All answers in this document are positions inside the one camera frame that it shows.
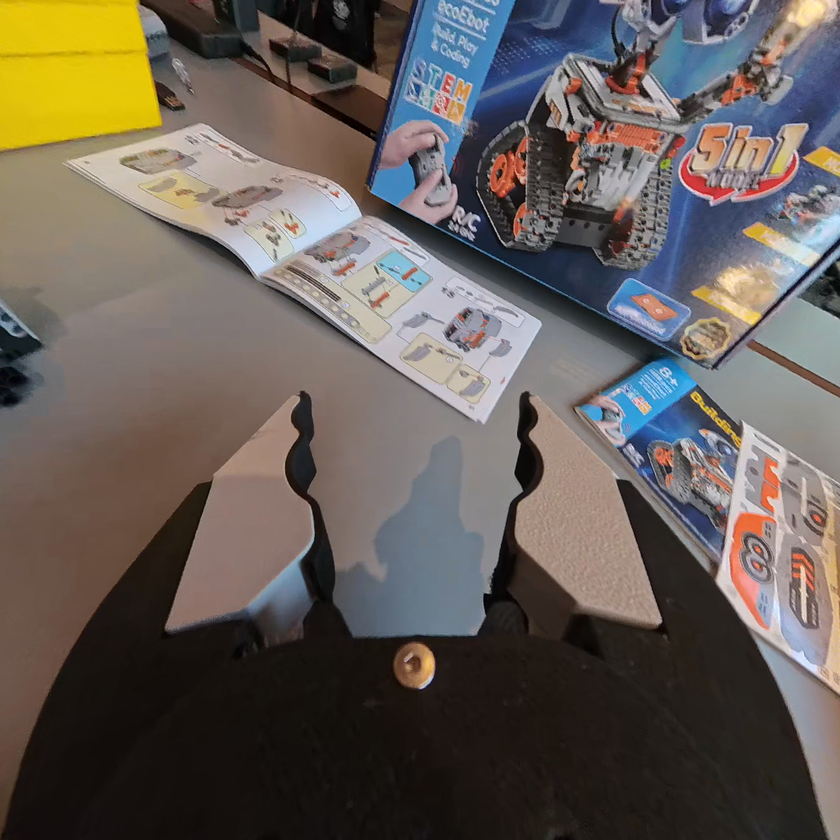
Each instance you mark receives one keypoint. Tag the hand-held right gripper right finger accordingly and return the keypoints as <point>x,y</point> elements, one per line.
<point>584,538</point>

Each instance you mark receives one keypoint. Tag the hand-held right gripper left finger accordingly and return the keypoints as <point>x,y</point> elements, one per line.
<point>249,538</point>

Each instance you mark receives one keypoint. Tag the grey orange toy robot model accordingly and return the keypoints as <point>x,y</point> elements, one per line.
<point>16,334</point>

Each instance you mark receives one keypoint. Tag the grey desk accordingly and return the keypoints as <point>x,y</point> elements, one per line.
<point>164,315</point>

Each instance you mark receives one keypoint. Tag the blue closed booklet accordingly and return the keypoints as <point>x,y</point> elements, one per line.
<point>663,420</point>

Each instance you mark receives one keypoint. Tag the orange grey sticker sheet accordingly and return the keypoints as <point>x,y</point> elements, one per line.
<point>781,558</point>

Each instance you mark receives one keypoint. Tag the blue toy kit box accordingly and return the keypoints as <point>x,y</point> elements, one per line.
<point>590,262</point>

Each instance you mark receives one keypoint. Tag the black building pieces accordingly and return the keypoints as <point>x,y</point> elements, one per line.
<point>12,387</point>

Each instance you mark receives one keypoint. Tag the open white instruction booklet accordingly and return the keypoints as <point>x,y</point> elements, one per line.
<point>262,216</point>

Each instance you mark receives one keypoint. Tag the small brown part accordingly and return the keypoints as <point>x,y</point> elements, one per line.
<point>169,97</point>

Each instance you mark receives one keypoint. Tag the tiny clear figure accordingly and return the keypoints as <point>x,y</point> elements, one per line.
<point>184,75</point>

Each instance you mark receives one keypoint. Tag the black power adapter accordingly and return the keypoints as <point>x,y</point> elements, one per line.
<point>333,69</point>
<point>295,49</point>

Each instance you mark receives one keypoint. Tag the yellow plastic bin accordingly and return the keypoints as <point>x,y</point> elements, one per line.
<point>65,79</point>

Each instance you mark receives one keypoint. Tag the dark grey flat box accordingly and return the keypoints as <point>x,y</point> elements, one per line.
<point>216,43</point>

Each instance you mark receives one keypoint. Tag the grey toy part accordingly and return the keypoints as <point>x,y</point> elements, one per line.
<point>154,33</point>

